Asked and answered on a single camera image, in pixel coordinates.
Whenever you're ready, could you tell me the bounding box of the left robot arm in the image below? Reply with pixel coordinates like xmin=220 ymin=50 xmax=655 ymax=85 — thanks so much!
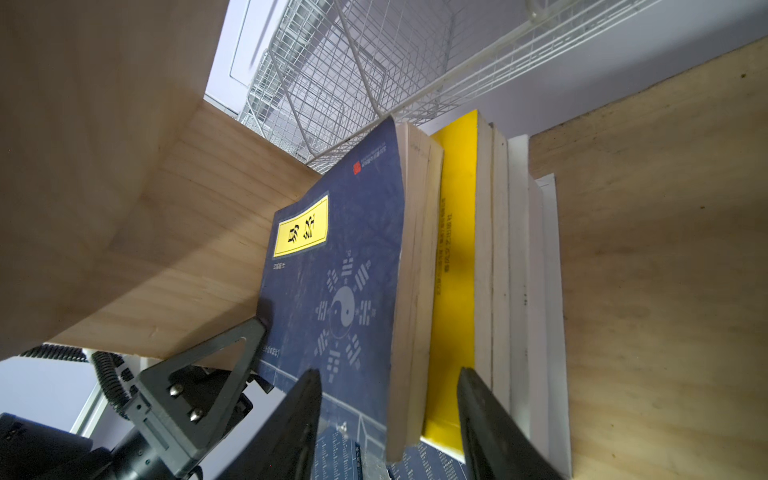
xmin=1 ymin=318 xmax=268 ymax=479

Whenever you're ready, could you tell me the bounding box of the white wire rack basket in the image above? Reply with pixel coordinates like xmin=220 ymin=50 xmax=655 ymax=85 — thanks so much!
xmin=238 ymin=1 xmax=648 ymax=173

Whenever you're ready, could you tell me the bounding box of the wooden two-tier bookshelf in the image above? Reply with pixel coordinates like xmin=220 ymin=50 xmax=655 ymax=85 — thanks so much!
xmin=1 ymin=1 xmax=767 ymax=479

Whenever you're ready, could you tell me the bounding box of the dark blue book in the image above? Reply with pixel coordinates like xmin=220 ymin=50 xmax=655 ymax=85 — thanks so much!
xmin=258 ymin=119 xmax=441 ymax=463
xmin=406 ymin=125 xmax=443 ymax=446
xmin=311 ymin=427 xmax=468 ymax=480

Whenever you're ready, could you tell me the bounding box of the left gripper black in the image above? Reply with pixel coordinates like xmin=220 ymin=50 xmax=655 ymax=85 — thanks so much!
xmin=110 ymin=317 xmax=273 ymax=479

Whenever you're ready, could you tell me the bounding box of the white book black lettering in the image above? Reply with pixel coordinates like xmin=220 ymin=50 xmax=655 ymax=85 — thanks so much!
xmin=508 ymin=135 xmax=573 ymax=479

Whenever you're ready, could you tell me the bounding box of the black book antler cover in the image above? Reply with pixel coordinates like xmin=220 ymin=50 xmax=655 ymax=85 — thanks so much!
xmin=490 ymin=123 xmax=511 ymax=413

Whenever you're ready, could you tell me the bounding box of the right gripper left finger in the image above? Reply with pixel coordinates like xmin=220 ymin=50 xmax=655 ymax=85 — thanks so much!
xmin=219 ymin=369 xmax=322 ymax=479

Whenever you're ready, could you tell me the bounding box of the yellow book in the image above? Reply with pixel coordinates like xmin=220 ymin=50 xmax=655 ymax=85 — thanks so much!
xmin=422 ymin=111 xmax=493 ymax=460

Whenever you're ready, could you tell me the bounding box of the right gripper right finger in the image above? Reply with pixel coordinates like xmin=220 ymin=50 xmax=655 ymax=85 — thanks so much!
xmin=457 ymin=367 xmax=562 ymax=479

